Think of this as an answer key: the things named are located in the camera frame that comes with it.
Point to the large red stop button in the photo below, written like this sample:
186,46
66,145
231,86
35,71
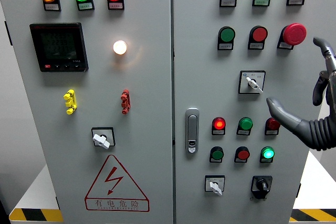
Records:
294,33

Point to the small red lit lamp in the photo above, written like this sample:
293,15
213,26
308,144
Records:
219,123

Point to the black yellow striped tape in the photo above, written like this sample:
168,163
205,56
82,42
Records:
315,214
34,214

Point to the silver door lock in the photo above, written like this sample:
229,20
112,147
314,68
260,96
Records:
192,129

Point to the small green raised push button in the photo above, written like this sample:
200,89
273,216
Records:
245,123

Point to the white round lamp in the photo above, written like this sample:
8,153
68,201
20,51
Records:
120,47

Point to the small green flat push button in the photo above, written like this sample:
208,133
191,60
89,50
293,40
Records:
217,154

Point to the grey cabinet door with display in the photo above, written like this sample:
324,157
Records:
147,90

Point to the grey cabinet door with lock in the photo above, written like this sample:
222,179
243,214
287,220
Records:
204,82

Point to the black display meter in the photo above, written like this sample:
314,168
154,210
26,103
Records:
59,47

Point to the red warning triangle sticker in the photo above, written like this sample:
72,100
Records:
113,176

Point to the small red flat push button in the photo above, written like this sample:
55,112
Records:
243,154

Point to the large red push button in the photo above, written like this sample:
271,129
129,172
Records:
259,34

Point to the small green lit lamp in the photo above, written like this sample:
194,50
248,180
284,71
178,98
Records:
267,153

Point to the black door hinge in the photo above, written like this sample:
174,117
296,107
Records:
57,203
299,191
8,33

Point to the large green push button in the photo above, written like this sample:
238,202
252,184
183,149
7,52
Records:
227,34

